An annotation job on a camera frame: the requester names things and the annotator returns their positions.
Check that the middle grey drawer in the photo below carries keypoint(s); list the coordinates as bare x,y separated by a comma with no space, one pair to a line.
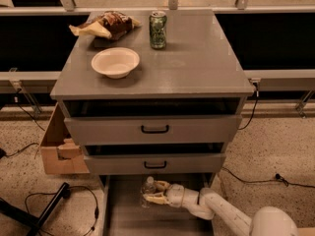
155,163

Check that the brown and yellow chip bag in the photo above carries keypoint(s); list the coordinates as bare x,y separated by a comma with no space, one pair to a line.
110,25

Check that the bottom grey drawer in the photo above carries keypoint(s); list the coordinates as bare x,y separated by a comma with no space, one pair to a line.
126,214

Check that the green soda can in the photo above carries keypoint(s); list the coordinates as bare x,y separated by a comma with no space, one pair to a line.
157,25

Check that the clear plastic water bottle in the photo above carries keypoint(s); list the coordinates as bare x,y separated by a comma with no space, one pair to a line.
147,188

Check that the grey drawer cabinet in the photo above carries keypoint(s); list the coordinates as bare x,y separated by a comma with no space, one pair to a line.
197,74

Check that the white paper bowl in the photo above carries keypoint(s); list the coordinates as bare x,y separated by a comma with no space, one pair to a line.
115,63

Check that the metal railing frame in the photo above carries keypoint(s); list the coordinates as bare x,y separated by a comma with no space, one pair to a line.
20,18

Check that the cardboard box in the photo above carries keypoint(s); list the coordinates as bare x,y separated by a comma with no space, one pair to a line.
59,153

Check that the grey drawer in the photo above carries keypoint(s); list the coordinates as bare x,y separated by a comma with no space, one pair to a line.
155,163
92,131
126,214

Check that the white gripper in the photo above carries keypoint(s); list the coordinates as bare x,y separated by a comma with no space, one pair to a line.
174,195

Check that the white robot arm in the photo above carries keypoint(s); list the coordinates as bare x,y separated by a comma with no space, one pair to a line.
206,203

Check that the top grey drawer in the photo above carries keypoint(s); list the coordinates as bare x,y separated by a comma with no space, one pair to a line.
92,131

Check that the cardboard corner bottom right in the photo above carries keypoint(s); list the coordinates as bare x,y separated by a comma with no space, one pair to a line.
309,231

